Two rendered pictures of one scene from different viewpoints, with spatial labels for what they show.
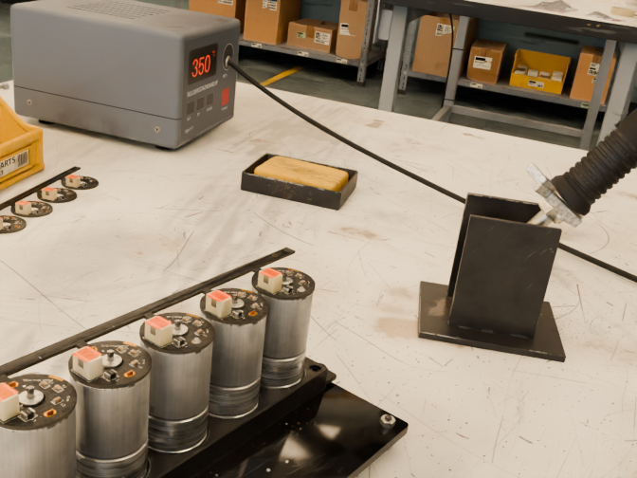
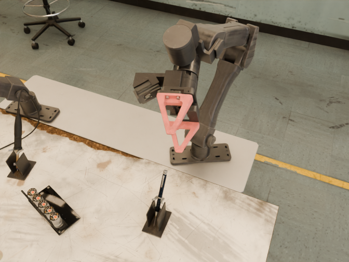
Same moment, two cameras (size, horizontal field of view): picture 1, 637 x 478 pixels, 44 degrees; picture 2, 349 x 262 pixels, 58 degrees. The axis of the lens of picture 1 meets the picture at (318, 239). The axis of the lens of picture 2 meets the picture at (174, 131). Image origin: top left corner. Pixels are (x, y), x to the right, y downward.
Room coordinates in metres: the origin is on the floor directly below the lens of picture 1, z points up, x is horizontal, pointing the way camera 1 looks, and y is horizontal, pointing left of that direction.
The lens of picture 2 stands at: (-0.19, 0.43, 1.58)
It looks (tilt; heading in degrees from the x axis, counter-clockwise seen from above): 47 degrees down; 278
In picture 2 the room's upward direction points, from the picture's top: straight up
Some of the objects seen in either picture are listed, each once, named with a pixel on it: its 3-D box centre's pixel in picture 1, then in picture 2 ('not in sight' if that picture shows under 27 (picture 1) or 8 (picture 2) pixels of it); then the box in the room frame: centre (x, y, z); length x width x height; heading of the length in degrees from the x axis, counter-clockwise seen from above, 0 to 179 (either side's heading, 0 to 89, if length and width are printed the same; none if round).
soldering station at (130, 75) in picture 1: (130, 69); not in sight; (0.66, 0.18, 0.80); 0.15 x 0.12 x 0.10; 75
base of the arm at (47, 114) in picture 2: not in sight; (29, 103); (0.46, -0.36, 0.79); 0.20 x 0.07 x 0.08; 171
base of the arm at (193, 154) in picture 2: not in sight; (200, 146); (-0.19, -0.24, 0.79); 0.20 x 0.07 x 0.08; 13
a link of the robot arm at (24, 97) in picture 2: not in sight; (21, 91); (0.47, -0.35, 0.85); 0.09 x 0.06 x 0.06; 138
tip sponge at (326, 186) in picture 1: (300, 178); not in sight; (0.55, 0.02, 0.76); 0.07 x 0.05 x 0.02; 77
